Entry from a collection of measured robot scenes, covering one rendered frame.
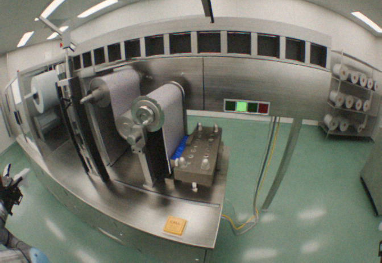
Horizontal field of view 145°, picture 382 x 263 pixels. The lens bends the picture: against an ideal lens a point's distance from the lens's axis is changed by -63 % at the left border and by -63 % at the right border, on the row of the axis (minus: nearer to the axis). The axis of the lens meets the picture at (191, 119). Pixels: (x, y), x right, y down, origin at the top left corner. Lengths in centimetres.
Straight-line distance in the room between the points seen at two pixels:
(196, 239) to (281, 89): 78
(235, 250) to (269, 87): 134
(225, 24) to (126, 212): 97
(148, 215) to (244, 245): 110
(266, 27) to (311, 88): 40
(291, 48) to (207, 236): 97
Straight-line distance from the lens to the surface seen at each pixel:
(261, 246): 163
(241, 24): 83
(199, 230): 63
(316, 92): 96
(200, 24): 84
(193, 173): 65
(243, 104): 85
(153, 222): 67
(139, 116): 61
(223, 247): 156
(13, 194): 64
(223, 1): 330
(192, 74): 85
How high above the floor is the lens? 148
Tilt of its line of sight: 25 degrees down
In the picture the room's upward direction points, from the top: 2 degrees counter-clockwise
